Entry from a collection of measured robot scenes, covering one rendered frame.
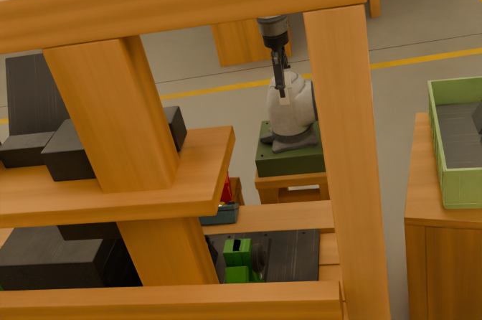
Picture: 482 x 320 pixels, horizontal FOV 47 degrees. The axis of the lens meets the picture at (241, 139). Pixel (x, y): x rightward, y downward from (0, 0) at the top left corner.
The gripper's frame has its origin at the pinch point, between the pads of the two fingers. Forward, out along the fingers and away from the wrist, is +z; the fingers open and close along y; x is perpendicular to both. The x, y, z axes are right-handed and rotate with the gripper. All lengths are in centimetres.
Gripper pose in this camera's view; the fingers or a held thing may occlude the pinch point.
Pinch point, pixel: (285, 91)
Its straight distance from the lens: 176.2
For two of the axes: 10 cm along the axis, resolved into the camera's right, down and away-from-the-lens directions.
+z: 2.0, 8.2, 5.4
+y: 1.4, -5.6, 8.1
